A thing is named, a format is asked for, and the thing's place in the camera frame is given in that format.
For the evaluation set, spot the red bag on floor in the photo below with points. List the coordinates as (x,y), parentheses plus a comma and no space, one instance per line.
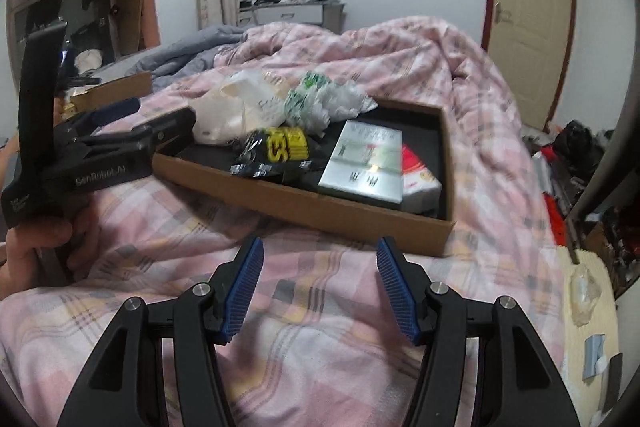
(544,159)

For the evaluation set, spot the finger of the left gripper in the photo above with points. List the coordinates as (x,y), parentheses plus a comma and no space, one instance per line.
(174,127)
(106,115)

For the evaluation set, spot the person's left hand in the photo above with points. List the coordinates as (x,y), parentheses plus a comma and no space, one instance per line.
(20,272)

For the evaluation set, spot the cream hard-shell suitcase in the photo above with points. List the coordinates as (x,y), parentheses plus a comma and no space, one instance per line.
(587,396)

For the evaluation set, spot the black yellow wipes packet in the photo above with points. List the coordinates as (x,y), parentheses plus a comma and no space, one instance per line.
(282,153)

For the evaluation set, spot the clear plastic tissue packet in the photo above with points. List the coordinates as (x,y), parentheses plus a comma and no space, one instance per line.
(584,295)

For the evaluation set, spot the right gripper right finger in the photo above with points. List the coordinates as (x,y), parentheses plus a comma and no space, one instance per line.
(517,382)

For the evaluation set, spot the black smartphone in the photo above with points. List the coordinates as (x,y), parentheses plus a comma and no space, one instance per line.
(613,377)

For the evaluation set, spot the red white tissue pack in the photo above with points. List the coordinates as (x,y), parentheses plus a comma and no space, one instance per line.
(420,188)

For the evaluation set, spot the pink plaid duvet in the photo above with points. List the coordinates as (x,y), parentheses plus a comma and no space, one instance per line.
(320,345)

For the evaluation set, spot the small brown cardboard box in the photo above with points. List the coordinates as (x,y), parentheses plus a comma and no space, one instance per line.
(135,86)

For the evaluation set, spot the brown cardboard tray box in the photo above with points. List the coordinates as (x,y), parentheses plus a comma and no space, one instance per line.
(205,169)

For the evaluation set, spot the beige door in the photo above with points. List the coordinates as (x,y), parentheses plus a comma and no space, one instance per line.
(530,41)

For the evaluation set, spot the silver cigarette carton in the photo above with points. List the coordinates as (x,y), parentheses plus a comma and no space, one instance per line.
(365,165)

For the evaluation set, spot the light blue case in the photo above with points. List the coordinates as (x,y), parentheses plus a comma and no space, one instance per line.
(595,360)

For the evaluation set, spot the white facial tissue pack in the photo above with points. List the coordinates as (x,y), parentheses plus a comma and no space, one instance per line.
(247,101)

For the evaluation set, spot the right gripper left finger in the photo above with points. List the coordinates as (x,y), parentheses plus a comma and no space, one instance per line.
(122,382)

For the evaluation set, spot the grey blanket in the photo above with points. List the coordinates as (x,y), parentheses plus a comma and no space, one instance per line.
(188,56)

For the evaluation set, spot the white grey desk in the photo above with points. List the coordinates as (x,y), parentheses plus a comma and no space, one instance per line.
(327,14)

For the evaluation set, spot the green white crumpled plastic bag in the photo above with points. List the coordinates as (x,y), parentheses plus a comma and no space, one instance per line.
(319,101)

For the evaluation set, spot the black bag on floor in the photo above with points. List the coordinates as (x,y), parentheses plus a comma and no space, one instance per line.
(576,146)

